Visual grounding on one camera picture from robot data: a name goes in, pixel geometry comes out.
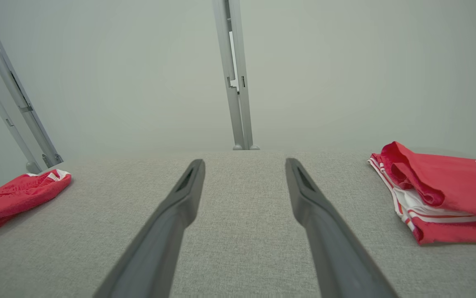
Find grey slanted metal frame post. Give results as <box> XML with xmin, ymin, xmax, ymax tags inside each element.
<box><xmin>0</xmin><ymin>0</ymin><xmax>64</xmax><ymax>174</ymax></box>

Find red and white striped jersey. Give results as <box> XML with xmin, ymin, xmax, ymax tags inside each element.
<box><xmin>368</xmin><ymin>142</ymin><xmax>476</xmax><ymax>245</ymax></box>

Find red shorts with white trim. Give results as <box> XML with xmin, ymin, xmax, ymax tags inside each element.
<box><xmin>0</xmin><ymin>169</ymin><xmax>72</xmax><ymax>236</ymax></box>

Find grey double metal post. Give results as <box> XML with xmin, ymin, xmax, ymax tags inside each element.
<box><xmin>212</xmin><ymin>0</ymin><xmax>260</xmax><ymax>151</ymax></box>

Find grey fabric work surface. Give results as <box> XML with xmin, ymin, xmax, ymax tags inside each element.
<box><xmin>0</xmin><ymin>150</ymin><xmax>476</xmax><ymax>298</ymax></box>

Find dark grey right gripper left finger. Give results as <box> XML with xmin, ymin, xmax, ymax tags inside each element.
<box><xmin>93</xmin><ymin>159</ymin><xmax>206</xmax><ymax>298</ymax></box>

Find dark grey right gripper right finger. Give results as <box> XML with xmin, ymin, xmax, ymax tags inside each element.
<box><xmin>285</xmin><ymin>158</ymin><xmax>399</xmax><ymax>298</ymax></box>

